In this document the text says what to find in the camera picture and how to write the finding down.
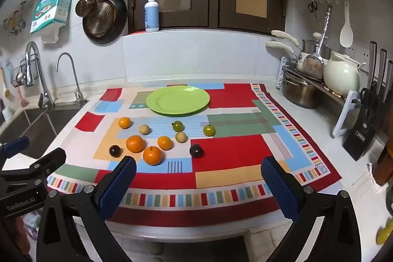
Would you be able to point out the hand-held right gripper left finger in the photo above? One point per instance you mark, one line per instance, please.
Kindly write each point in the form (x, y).
(118, 188)

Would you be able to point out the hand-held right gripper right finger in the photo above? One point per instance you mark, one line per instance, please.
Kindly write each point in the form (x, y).
(281, 188)

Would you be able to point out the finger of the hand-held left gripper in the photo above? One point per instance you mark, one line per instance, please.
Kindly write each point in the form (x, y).
(46, 162)
(15, 144)

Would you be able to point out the dark plum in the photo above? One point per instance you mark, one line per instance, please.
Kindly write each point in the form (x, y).
(115, 151)
(196, 151)

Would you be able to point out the orange with stem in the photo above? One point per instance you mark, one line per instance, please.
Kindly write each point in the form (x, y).
(152, 156)

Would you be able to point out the round yellow fruit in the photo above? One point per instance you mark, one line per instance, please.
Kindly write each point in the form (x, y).
(181, 137)
(144, 129)

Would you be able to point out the green plate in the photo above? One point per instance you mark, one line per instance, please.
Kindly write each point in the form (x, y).
(178, 101)

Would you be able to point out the steel kitchen sink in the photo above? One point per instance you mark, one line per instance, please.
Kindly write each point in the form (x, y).
(33, 130)

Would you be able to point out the colourful patchwork tablecloth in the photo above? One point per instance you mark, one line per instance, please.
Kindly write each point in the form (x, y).
(230, 157)

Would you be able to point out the large chrome faucet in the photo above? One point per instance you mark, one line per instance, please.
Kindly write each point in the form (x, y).
(38, 65)

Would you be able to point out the thin gooseneck faucet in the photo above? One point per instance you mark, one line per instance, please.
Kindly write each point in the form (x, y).
(73, 77)

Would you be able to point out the black knife block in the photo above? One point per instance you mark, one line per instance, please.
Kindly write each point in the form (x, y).
(362, 136)

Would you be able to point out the large steel pot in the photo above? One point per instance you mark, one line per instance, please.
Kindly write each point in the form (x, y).
(299, 93)

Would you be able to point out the white metal dish rack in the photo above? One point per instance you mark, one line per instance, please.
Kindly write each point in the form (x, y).
(345, 114)

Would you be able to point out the brown wooden board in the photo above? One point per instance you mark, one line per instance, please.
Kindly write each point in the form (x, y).
(383, 163)

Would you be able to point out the yellow-green object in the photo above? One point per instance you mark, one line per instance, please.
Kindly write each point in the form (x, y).
(386, 233)

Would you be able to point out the black kitchen scissors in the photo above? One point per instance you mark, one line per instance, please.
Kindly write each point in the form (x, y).
(368, 102)

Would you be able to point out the hanging small kitchen tool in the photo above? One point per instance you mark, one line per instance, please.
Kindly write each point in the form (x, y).
(13, 21)

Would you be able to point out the metal skimmer ladle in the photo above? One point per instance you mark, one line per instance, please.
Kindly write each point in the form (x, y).
(313, 65)

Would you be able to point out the cream ceramic pot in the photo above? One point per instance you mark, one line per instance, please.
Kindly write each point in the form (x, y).
(340, 74)

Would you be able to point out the teal food bag box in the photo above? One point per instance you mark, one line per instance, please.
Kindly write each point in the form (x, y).
(50, 8)

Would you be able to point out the lidded steel pot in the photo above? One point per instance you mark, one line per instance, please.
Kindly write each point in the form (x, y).
(308, 47)

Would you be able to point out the black frying pan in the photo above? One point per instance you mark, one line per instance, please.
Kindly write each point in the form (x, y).
(107, 24)

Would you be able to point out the small brass ladle pot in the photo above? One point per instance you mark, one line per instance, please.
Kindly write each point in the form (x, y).
(86, 7)

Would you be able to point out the white rice paddle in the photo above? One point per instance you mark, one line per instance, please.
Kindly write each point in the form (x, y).
(346, 31)

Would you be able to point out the white pump soap bottle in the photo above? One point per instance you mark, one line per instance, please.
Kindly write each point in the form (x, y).
(151, 15)

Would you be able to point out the small hanging scissors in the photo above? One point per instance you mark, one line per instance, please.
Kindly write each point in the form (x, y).
(313, 6)

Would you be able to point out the white wall socket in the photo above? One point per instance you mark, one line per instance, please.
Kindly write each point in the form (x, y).
(359, 55)

